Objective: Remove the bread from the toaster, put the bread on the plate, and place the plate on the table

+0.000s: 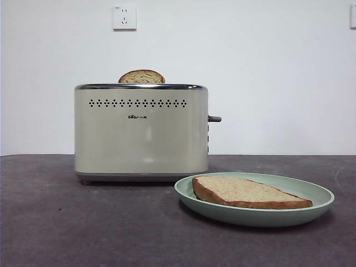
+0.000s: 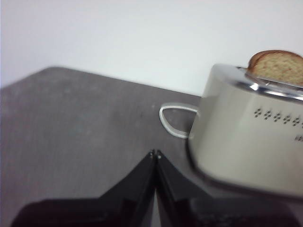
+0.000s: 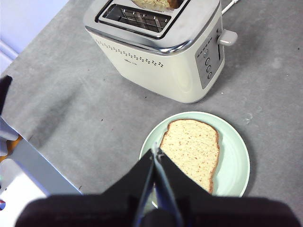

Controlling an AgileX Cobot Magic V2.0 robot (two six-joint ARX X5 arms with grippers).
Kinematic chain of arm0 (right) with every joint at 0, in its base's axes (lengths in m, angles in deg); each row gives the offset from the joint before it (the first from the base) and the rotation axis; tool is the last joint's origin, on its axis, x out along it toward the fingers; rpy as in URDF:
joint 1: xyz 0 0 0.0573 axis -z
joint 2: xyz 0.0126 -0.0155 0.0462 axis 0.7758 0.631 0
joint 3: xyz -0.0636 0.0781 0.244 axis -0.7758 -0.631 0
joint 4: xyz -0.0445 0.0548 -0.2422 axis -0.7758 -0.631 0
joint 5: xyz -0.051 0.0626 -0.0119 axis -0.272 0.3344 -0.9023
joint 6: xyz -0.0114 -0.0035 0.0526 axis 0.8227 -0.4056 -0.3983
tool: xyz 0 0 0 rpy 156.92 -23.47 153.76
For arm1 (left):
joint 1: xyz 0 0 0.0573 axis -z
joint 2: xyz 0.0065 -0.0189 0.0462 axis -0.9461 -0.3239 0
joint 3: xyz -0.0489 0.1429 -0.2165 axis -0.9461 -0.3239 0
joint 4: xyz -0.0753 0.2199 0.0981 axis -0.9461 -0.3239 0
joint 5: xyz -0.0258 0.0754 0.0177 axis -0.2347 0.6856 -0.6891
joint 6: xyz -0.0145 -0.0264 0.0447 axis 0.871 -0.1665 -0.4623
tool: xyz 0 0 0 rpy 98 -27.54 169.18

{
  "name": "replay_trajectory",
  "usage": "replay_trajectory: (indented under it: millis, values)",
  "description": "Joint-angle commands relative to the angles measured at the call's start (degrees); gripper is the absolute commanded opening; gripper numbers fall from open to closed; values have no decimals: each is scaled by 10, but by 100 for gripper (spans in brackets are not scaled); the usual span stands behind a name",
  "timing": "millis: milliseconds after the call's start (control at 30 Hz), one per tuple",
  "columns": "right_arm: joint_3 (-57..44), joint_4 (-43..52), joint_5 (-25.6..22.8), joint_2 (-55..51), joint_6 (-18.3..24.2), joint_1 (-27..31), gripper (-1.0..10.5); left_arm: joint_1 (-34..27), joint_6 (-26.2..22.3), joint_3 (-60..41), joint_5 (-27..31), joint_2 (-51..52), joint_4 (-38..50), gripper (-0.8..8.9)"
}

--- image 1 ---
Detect square brown-crust bread slice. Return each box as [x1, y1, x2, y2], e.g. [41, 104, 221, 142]
[191, 175, 313, 210]

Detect cream two-slot toaster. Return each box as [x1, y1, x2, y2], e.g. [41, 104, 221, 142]
[74, 83, 209, 185]

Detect white wall power socket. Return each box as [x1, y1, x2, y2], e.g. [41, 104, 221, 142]
[112, 4, 137, 31]

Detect pale green round plate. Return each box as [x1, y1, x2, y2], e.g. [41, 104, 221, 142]
[174, 171, 335, 228]

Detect round-topped bread slice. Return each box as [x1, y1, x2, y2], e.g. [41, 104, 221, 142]
[117, 69, 166, 84]

